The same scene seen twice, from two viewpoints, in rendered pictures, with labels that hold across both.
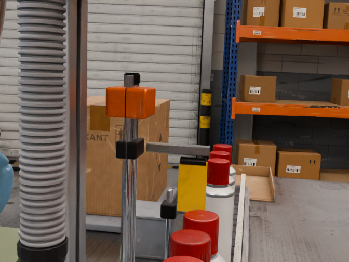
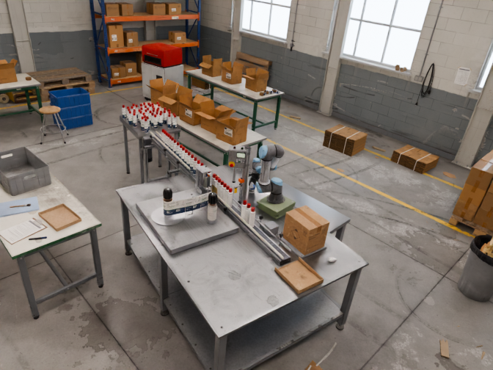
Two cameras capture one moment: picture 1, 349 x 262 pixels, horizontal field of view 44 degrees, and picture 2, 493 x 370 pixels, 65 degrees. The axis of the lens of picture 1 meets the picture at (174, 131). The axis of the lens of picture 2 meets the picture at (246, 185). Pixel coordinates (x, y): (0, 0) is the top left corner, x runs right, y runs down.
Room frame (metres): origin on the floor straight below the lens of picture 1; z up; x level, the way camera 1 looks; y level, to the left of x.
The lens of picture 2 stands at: (2.70, -2.25, 2.99)
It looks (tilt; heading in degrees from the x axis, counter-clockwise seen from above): 30 degrees down; 134
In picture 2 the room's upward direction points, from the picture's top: 5 degrees clockwise
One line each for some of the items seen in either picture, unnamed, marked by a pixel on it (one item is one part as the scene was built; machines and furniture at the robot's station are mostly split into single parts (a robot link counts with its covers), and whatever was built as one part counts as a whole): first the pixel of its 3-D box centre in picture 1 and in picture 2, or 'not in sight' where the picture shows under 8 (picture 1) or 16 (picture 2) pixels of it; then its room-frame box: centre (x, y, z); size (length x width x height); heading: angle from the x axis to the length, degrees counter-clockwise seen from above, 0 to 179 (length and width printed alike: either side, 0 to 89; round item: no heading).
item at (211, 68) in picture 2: not in sight; (212, 65); (-3.83, 3.19, 0.97); 0.51 x 0.36 x 0.37; 93
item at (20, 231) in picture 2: not in sight; (24, 232); (-0.45, -1.65, 0.81); 0.38 x 0.36 x 0.02; 0
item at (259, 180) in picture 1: (232, 180); (298, 274); (1.42, -0.20, 0.85); 0.30 x 0.26 x 0.04; 170
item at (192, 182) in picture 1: (192, 184); not in sight; (0.45, -0.02, 1.09); 0.03 x 0.01 x 0.06; 80
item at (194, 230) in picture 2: not in sight; (185, 216); (0.24, -0.45, 0.86); 0.80 x 0.67 x 0.05; 170
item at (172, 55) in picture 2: not in sight; (162, 74); (-4.81, 2.59, 0.61); 0.70 x 0.60 x 1.22; 12
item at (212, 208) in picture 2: not in sight; (212, 207); (0.47, -0.32, 1.03); 0.09 x 0.09 x 0.30
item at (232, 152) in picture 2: not in sight; (238, 157); (0.35, 0.07, 1.38); 0.17 x 0.10 x 0.19; 45
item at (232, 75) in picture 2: not in sight; (230, 73); (-3.21, 3.18, 0.97); 0.42 x 0.39 x 0.37; 88
